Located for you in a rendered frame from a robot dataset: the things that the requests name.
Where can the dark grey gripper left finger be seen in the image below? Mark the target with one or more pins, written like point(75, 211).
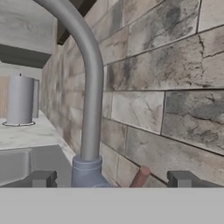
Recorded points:
point(40, 178)

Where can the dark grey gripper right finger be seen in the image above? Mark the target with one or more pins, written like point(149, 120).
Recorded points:
point(182, 178)

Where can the grey sink basin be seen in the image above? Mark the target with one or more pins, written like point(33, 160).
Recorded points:
point(35, 164)

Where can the brown wooden cutting board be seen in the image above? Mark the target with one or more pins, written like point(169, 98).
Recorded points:
point(140, 176)

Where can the grey metal sink faucet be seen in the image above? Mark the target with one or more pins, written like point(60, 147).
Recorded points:
point(92, 96)

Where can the white paper towel roll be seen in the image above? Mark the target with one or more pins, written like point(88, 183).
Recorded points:
point(20, 100)

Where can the grey wall cupboard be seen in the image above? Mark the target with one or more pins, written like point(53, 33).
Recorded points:
point(27, 32)

